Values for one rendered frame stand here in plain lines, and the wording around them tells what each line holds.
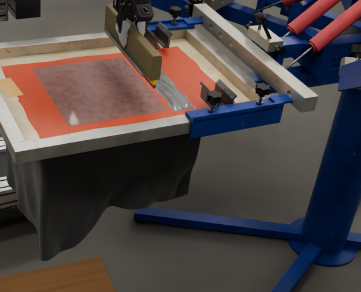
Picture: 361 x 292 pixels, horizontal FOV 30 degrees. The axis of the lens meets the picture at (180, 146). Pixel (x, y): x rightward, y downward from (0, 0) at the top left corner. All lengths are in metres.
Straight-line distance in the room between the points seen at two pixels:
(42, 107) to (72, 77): 0.20
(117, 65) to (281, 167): 1.55
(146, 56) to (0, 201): 1.17
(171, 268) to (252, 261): 0.36
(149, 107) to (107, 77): 0.20
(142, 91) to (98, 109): 0.17
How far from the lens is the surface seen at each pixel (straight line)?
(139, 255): 2.82
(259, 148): 3.58
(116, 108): 1.90
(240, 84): 2.07
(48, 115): 1.85
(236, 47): 2.20
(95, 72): 2.07
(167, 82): 2.04
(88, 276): 2.69
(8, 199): 2.79
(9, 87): 1.98
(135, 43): 1.89
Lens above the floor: 1.94
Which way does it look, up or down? 34 degrees down
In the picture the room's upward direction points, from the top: 8 degrees clockwise
